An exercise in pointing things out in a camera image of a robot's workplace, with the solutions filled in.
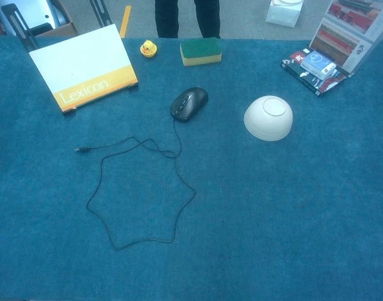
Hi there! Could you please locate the black computer mouse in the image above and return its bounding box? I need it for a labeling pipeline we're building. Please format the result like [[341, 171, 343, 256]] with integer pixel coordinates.
[[170, 87, 209, 122]]

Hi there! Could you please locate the white upturned bowl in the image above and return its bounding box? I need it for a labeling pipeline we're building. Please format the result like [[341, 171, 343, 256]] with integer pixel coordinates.
[[243, 95, 294, 142]]

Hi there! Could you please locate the blue table cloth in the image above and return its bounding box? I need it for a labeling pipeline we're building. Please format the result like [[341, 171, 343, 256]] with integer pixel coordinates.
[[0, 34, 383, 301]]

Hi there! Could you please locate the green and yellow sponge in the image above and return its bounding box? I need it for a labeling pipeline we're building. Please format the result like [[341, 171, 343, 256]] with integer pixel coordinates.
[[180, 36, 222, 67]]

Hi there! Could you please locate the yellow rubber duck toy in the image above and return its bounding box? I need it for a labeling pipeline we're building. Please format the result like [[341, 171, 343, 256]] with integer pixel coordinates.
[[139, 40, 158, 59]]

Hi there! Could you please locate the person in dark trousers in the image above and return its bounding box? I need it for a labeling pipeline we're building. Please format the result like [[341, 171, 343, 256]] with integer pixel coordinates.
[[154, 0, 221, 40]]

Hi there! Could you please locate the white and yellow Lexicon book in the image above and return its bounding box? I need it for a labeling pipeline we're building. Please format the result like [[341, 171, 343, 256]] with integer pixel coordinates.
[[28, 24, 139, 114]]

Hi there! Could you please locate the black patterned book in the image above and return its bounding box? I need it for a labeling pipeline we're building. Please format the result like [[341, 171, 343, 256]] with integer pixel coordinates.
[[279, 48, 349, 98]]

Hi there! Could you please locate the small blue and white box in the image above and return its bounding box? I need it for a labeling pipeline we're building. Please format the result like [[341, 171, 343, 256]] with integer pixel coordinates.
[[299, 50, 337, 80]]

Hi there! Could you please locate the white paper bag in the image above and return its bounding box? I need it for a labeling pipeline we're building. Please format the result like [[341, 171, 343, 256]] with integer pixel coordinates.
[[265, 0, 304, 28]]

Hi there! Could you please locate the brown cardboard box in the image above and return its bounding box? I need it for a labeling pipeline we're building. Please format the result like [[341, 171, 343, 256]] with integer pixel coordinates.
[[0, 0, 79, 38]]

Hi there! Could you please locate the grey plastic shell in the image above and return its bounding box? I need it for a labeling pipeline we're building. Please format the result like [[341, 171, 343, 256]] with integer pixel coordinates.
[[0, 0, 70, 32]]

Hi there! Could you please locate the black metal book stand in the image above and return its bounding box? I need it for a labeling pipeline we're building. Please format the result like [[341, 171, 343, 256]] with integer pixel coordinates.
[[1, 0, 139, 116]]

